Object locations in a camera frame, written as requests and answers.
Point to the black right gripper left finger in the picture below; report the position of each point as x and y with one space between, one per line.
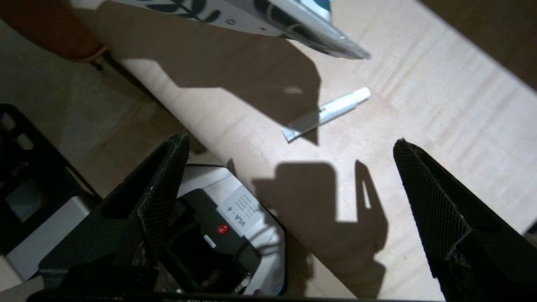
126 226

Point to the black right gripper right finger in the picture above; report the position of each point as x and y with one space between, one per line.
482 268

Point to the small white toothpaste tube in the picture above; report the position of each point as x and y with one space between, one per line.
331 111

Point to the white floral plastic bag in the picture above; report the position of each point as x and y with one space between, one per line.
251 21

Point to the light wooden shelf desk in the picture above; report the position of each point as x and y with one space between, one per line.
419 105

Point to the brown upholstered chair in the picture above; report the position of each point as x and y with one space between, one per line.
37 25

